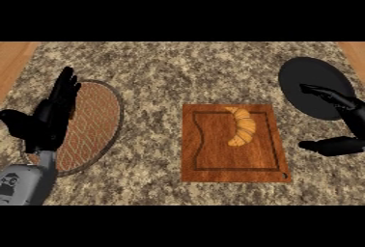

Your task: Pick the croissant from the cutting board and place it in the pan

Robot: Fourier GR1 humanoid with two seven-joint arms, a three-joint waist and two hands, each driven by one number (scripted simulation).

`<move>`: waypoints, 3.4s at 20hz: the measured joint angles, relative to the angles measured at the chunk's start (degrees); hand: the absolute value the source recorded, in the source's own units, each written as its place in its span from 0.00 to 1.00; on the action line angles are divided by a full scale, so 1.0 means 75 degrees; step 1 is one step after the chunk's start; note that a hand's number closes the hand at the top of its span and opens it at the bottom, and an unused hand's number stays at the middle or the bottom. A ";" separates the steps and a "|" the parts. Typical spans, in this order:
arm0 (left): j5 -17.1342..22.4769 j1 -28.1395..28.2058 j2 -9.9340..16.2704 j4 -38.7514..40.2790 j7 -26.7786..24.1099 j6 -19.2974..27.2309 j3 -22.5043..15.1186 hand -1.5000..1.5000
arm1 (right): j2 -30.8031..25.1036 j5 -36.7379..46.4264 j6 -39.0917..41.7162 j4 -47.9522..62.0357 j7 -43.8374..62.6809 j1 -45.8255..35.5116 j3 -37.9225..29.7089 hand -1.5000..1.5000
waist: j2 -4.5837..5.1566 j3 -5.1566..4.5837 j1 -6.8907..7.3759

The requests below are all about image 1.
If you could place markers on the black round pan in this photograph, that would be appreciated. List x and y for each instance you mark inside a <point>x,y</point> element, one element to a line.
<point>309,80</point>

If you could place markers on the brown wooden cutting board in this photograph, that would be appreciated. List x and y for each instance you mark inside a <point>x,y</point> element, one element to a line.
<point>228,151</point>

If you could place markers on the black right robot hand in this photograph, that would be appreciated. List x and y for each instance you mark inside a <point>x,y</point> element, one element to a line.
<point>349,107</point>

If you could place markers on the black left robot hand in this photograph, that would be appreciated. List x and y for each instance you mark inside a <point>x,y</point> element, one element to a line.
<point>47,119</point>

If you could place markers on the round brown woven placemat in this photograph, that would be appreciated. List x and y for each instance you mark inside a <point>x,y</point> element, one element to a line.
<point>90,125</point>

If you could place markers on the golden croissant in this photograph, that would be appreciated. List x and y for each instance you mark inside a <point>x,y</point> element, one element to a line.
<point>242,127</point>

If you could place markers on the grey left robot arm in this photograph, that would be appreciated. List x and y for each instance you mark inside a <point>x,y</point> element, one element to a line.
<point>24,183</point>

